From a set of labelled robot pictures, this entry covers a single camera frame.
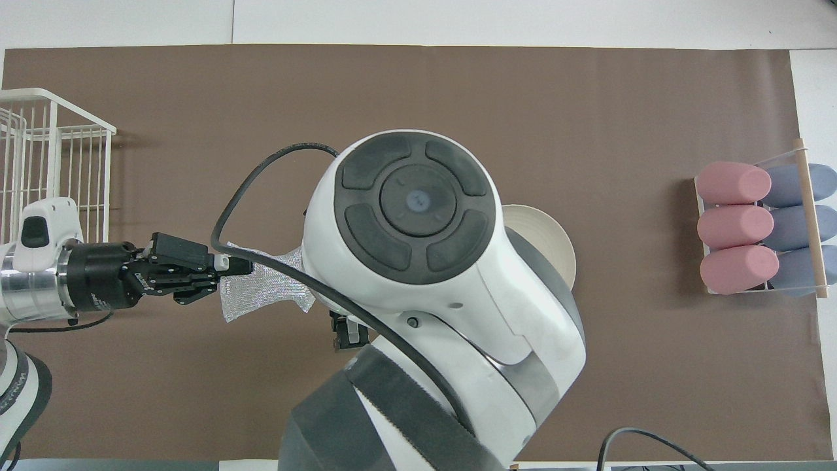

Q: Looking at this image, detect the white cup holder rack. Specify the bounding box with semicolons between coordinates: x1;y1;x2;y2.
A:
694;137;830;300

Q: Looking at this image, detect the blue plastic cup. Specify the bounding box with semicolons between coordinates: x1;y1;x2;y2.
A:
768;245;837;298
768;205;837;253
762;164;837;208

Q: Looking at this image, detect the brown table mat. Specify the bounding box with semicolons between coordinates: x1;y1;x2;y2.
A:
0;44;834;462

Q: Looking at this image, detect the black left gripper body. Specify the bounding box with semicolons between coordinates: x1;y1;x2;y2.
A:
58;241;155;310

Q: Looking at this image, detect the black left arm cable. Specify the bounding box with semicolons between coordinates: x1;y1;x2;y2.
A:
0;311;115;471

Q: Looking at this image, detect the white wire dish rack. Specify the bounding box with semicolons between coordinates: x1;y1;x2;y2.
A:
0;88;117;244

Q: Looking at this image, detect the cream round plate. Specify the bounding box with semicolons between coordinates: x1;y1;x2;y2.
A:
500;204;577;292

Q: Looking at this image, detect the clear plastic bag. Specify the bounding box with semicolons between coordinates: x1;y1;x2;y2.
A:
219;242;316;323

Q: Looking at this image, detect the pink plastic cup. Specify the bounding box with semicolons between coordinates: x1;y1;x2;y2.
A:
695;162;772;205
700;245;780;295
697;205;775;250

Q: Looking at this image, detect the black right base cable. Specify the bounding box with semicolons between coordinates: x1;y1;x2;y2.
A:
596;427;717;471

